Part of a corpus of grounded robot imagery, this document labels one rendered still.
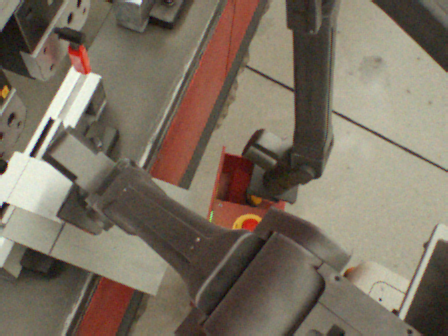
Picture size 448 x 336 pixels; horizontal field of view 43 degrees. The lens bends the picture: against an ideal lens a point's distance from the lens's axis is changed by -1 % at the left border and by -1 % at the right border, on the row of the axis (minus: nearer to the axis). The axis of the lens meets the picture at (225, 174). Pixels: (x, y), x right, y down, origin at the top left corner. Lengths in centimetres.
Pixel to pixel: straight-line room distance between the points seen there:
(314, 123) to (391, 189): 126
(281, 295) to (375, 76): 204
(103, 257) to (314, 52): 45
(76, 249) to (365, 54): 170
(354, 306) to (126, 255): 63
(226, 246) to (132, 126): 77
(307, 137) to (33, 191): 45
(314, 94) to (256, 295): 56
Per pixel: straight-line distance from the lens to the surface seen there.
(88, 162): 73
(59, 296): 106
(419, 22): 73
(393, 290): 175
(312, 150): 96
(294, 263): 34
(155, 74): 120
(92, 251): 93
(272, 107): 218
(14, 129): 80
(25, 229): 96
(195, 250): 42
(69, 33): 80
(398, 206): 214
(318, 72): 83
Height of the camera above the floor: 189
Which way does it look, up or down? 68 degrees down
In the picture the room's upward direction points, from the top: 11 degrees clockwise
